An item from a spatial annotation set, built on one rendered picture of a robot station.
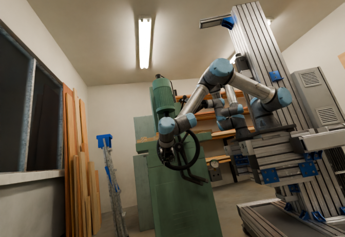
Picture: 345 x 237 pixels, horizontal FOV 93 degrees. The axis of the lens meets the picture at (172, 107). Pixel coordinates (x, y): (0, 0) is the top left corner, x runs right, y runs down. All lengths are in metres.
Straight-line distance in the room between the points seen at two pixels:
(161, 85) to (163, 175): 0.75
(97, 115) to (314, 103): 3.69
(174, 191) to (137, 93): 3.15
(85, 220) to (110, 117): 2.13
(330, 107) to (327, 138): 0.46
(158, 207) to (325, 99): 1.42
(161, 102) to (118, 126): 2.55
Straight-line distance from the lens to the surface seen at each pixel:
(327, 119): 1.60
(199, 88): 1.04
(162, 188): 1.28
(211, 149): 4.11
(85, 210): 2.57
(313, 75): 1.68
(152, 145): 1.27
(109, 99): 4.13
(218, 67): 0.96
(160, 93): 1.48
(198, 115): 3.64
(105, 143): 2.09
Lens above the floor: 0.74
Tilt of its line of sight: 17 degrees up
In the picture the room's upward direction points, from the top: 10 degrees counter-clockwise
